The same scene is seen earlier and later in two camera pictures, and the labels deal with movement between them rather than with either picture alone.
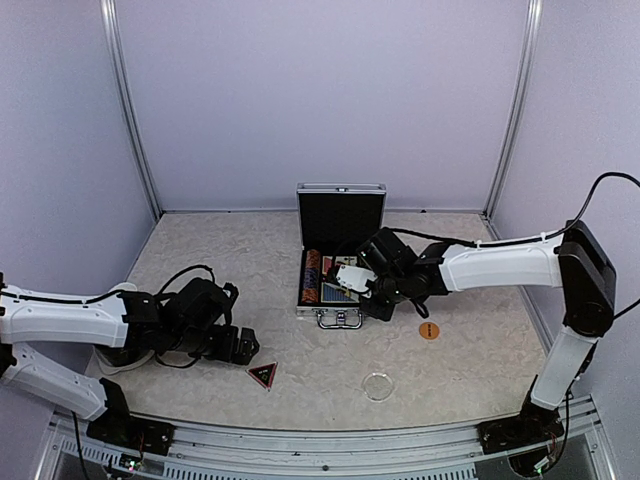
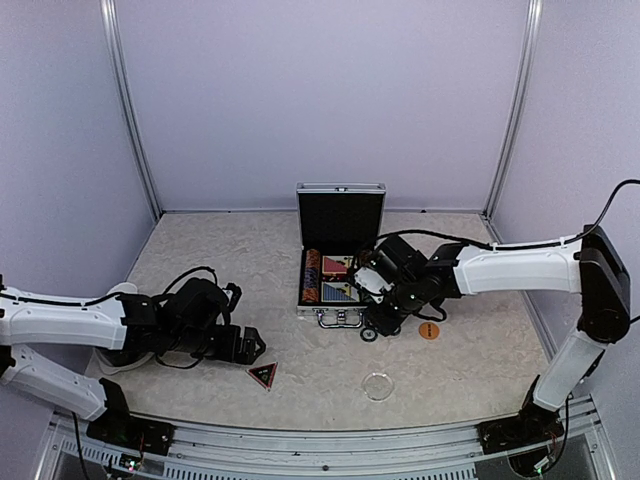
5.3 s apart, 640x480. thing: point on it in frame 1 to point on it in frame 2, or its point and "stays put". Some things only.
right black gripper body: x=384 y=311 to x=390 y=322
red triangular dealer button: x=264 y=374 stays put
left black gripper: x=227 y=352 stays put
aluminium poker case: x=333 y=219 stays put
